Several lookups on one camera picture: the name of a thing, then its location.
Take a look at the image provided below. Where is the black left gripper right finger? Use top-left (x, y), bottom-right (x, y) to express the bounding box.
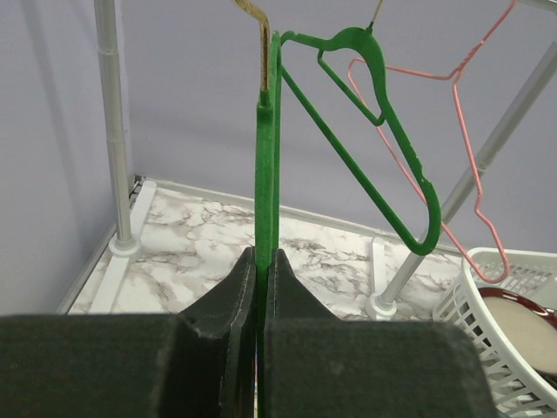
top-left (258, 250), bottom-right (496, 417)

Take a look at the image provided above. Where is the silver clothes rack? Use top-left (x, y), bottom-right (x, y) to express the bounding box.
top-left (91, 1), bottom-right (556, 314)

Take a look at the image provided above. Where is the pink wire hanger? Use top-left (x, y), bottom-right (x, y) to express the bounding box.
top-left (346, 0), bottom-right (517, 284)

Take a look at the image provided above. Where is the white plastic basket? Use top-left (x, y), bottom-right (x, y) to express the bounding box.
top-left (433, 250), bottom-right (556, 417)

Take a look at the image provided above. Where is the green velvet hanger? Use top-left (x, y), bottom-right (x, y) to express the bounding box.
top-left (280, 24), bottom-right (441, 256)

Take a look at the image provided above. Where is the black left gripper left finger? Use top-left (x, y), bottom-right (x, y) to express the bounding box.
top-left (1, 248), bottom-right (256, 417)

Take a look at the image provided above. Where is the red rimmed plate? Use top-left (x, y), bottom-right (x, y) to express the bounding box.
top-left (478, 287), bottom-right (556, 377)

